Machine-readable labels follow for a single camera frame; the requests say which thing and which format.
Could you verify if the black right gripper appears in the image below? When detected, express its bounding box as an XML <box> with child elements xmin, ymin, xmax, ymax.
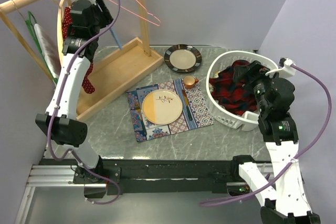
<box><xmin>233</xmin><ymin>60</ymin><xmax>277</xmax><ymax>113</ymax></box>

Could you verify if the red black plaid garment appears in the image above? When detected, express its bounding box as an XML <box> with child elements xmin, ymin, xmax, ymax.
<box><xmin>208</xmin><ymin>60</ymin><xmax>257</xmax><ymax>116</ymax></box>

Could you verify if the light blue plastic hanger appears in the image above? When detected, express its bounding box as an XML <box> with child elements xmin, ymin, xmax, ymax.
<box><xmin>110</xmin><ymin>27</ymin><xmax>122</xmax><ymax>50</ymax></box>

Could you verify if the red polka dot garment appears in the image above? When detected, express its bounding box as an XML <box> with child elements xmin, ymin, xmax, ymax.
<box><xmin>61</xmin><ymin>7</ymin><xmax>95</xmax><ymax>94</ymax></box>

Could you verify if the wooden hanger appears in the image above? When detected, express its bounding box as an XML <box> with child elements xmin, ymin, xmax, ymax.
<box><xmin>51</xmin><ymin>0</ymin><xmax>72</xmax><ymax>64</ymax></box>

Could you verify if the yellow lemon print skirt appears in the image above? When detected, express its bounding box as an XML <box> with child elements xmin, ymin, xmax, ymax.
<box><xmin>209</xmin><ymin>71</ymin><xmax>223</xmax><ymax>88</ymax></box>

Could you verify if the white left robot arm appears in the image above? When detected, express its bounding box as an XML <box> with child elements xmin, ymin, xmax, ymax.
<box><xmin>35</xmin><ymin>0</ymin><xmax>113</xmax><ymax>183</ymax></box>

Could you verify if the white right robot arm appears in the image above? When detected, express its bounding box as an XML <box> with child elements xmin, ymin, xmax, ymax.
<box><xmin>230</xmin><ymin>61</ymin><xmax>321</xmax><ymax>223</ymax></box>

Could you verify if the green plastic hanger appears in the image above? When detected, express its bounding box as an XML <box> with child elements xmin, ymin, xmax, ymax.
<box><xmin>25</xmin><ymin>11</ymin><xmax>59</xmax><ymax>85</ymax></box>

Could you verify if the white plastic laundry basket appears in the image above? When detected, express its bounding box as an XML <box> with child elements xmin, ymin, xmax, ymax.
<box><xmin>206</xmin><ymin>50</ymin><xmax>278</xmax><ymax>132</ymax></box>

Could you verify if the orange cup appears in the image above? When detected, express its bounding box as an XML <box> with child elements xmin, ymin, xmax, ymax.
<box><xmin>183</xmin><ymin>76</ymin><xmax>199</xmax><ymax>89</ymax></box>

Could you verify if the wooden clothes rack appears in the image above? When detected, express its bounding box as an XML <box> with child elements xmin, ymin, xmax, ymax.
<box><xmin>1</xmin><ymin>0</ymin><xmax>163</xmax><ymax>121</ymax></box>

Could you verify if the white grey cloth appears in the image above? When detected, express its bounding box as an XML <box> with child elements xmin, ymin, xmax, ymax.
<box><xmin>34</xmin><ymin>24</ymin><xmax>61</xmax><ymax>79</ymax></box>

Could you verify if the dark rimmed cream plate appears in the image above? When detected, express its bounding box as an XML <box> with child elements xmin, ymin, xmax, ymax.
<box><xmin>164</xmin><ymin>44</ymin><xmax>202</xmax><ymax>74</ymax></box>

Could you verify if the patterned placemat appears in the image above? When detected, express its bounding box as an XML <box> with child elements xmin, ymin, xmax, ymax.
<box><xmin>127</xmin><ymin>79</ymin><xmax>213</xmax><ymax>142</ymax></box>

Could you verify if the beige floral plate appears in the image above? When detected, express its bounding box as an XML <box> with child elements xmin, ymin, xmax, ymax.
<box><xmin>141</xmin><ymin>89</ymin><xmax>183</xmax><ymax>125</ymax></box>

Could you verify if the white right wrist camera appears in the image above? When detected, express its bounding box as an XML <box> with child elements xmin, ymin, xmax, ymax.
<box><xmin>265</xmin><ymin>58</ymin><xmax>296</xmax><ymax>79</ymax></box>

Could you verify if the dark handled knife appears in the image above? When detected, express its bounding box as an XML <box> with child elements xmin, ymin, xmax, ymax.
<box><xmin>182</xmin><ymin>89</ymin><xmax>193</xmax><ymax>121</ymax></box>

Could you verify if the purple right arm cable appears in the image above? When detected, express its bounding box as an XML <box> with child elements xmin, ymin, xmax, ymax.
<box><xmin>198</xmin><ymin>63</ymin><xmax>332</xmax><ymax>207</ymax></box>

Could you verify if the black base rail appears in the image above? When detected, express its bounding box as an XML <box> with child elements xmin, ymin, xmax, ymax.
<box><xmin>40</xmin><ymin>155</ymin><xmax>250</xmax><ymax>205</ymax></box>

